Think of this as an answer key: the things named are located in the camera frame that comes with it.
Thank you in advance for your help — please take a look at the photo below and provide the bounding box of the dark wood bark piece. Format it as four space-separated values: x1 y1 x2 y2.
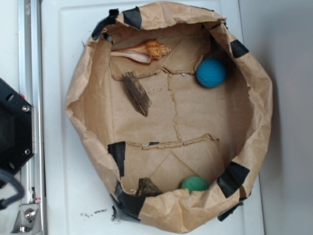
122 71 152 117

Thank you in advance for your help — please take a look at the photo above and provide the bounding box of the orange conch seashell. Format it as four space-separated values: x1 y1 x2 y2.
111 39 171 65

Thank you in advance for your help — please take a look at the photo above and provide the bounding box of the aluminium frame rail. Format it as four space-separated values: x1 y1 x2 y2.
18 0 48 235

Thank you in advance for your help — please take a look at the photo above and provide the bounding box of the brown paper bag bin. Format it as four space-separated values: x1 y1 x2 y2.
66 1 272 234

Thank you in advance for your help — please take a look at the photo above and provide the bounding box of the blue ball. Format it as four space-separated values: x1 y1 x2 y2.
196 58 226 88

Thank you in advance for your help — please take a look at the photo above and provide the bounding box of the small brown wood chunk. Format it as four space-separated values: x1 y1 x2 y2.
136 177 163 197

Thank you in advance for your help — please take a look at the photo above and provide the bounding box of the metal corner bracket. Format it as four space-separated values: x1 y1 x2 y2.
10 203 43 235

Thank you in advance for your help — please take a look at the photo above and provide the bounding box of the green ball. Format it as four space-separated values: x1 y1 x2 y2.
180 176 210 193

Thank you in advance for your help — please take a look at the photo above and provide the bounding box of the white tray board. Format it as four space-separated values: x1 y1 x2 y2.
41 0 264 235

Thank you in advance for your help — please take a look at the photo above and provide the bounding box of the black cable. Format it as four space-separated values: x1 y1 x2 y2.
0 169 26 211

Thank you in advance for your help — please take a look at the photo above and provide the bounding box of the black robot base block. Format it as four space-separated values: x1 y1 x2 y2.
0 79 34 175

